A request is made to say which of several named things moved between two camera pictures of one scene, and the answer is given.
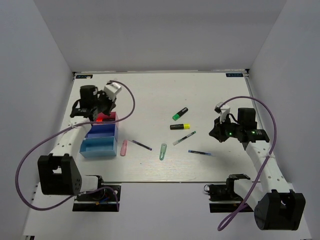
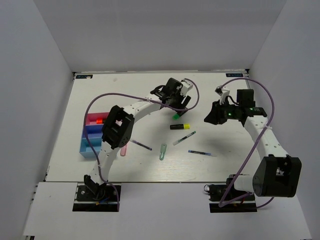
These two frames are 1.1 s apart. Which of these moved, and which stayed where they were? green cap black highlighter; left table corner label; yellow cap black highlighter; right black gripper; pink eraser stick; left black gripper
Moved: left black gripper; right black gripper
Stayed: left table corner label; green cap black highlighter; pink eraser stick; yellow cap black highlighter
